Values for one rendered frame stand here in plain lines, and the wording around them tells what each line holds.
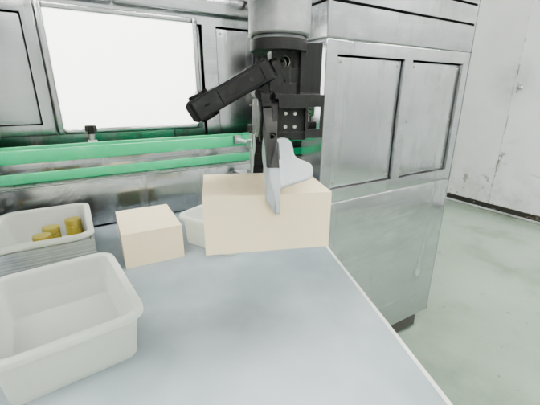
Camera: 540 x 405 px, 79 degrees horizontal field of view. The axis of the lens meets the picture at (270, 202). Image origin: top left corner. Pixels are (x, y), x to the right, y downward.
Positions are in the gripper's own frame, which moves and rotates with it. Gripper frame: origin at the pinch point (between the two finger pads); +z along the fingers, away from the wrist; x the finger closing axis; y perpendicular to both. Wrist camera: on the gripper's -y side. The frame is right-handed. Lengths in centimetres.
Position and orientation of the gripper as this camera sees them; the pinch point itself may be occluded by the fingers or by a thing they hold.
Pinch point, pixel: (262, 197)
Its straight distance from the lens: 46.0
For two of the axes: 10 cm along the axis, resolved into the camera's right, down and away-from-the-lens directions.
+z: -0.1, 9.5, 3.1
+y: 9.8, -0.5, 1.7
